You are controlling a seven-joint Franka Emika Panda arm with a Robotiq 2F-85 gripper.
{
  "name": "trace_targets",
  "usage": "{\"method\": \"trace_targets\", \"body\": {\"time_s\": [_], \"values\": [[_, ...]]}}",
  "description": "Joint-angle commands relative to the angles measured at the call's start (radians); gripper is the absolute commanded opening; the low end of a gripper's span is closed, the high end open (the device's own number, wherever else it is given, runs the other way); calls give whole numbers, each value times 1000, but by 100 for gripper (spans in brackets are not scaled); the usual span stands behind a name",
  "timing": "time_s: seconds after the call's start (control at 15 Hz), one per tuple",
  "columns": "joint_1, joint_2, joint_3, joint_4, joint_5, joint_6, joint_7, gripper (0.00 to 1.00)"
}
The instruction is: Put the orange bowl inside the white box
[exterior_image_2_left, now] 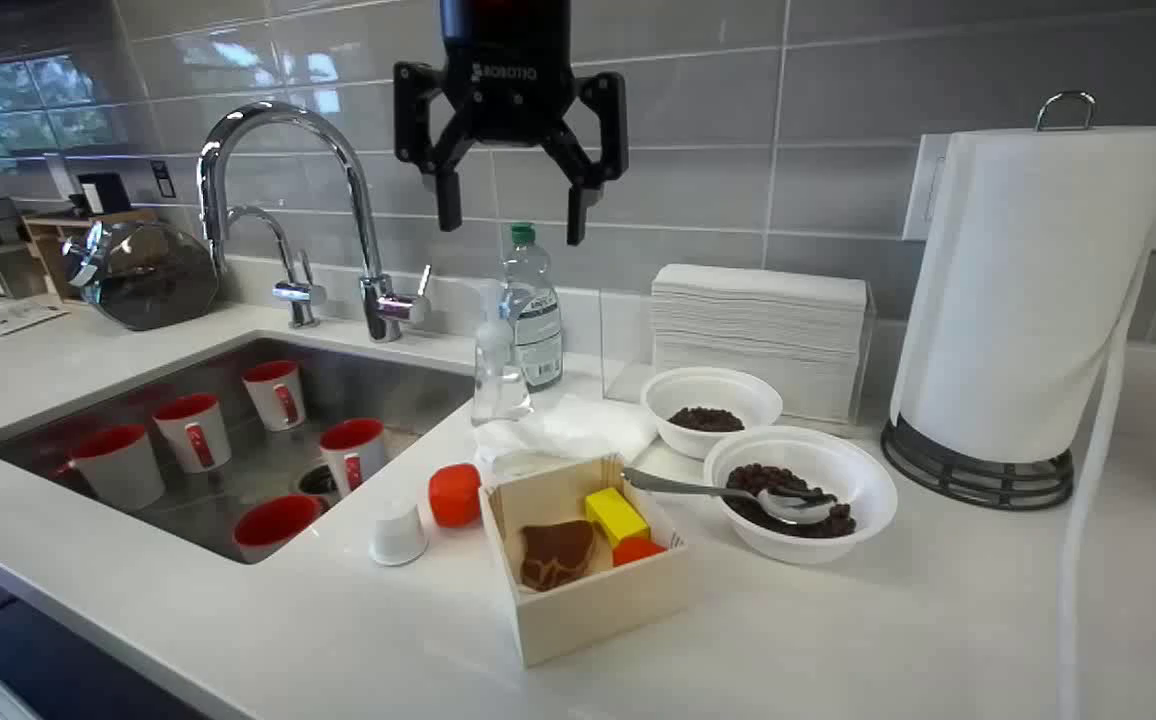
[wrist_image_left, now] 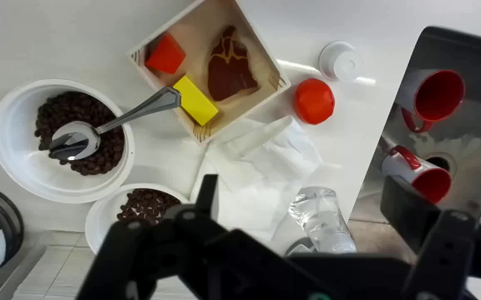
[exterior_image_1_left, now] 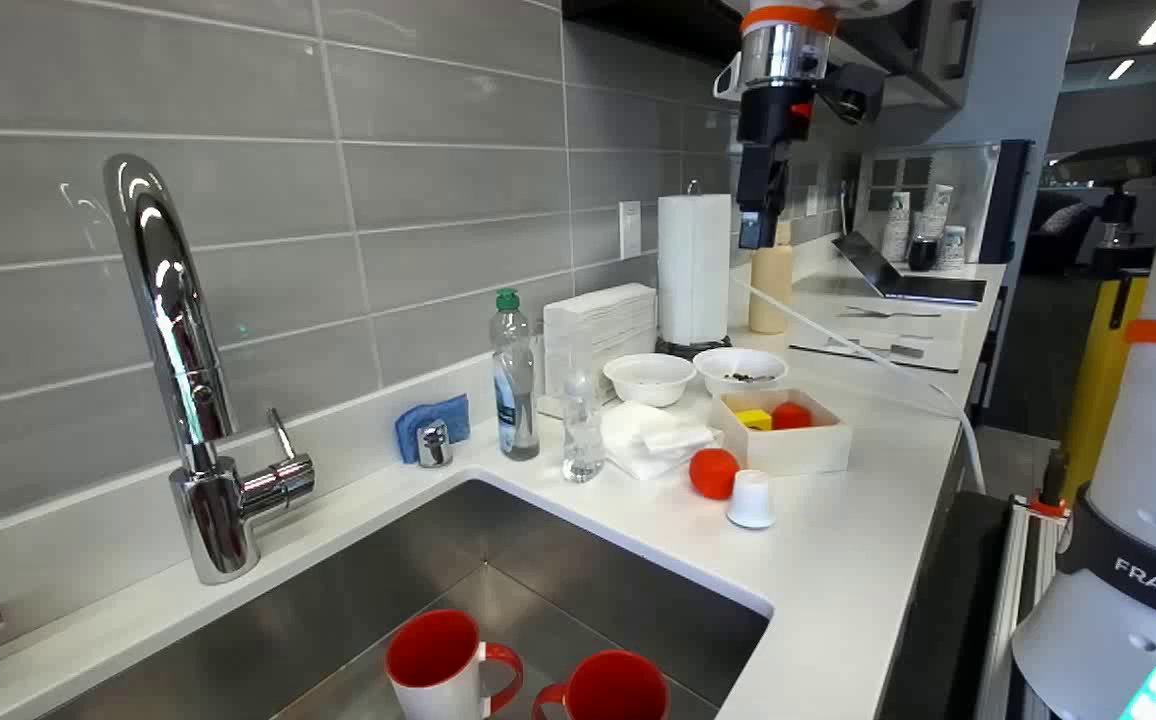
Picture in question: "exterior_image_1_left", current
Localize red and white mug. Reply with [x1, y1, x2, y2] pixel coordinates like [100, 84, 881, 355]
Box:
[381, 607, 530, 720]
[531, 649, 672, 720]

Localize beige cylinder container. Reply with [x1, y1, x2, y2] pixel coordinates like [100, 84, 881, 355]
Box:
[747, 239, 799, 339]

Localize black laptop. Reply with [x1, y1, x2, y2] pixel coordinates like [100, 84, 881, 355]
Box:
[832, 233, 992, 306]

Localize white wall outlet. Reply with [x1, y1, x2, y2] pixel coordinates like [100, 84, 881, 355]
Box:
[618, 195, 644, 265]

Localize clear drinking glass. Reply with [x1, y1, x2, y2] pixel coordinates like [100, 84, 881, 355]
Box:
[556, 368, 608, 483]

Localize small white cup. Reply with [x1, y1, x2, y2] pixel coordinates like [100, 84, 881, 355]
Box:
[724, 468, 780, 537]

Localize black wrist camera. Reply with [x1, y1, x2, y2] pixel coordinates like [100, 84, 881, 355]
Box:
[813, 58, 890, 132]

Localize white paper towel roll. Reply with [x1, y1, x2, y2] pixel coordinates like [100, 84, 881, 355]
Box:
[651, 191, 738, 361]

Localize blue sponge holder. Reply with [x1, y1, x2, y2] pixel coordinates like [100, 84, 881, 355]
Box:
[394, 393, 472, 468]

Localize white box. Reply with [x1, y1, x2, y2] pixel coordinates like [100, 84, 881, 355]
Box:
[709, 386, 856, 482]

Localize stainless steel sink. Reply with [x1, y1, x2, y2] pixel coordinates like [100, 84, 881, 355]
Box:
[41, 478, 772, 720]

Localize clear bottle green cap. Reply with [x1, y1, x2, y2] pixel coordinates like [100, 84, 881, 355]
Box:
[489, 286, 543, 465]

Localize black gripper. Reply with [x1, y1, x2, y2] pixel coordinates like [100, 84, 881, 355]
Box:
[732, 79, 821, 252]

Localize white bowl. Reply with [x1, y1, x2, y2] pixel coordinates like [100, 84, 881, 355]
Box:
[602, 347, 701, 411]
[694, 343, 791, 401]

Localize yellow post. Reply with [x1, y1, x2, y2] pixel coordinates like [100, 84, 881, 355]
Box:
[1059, 273, 1154, 506]

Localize crumpled white napkins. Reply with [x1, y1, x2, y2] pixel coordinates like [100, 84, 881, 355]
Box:
[595, 396, 722, 483]

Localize white dispenser bottle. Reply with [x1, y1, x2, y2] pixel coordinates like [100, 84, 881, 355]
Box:
[881, 187, 916, 265]
[911, 180, 957, 273]

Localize chrome kitchen faucet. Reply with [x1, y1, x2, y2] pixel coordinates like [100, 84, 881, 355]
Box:
[100, 151, 322, 590]

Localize white cable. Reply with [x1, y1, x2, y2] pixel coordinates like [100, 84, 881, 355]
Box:
[732, 276, 992, 497]

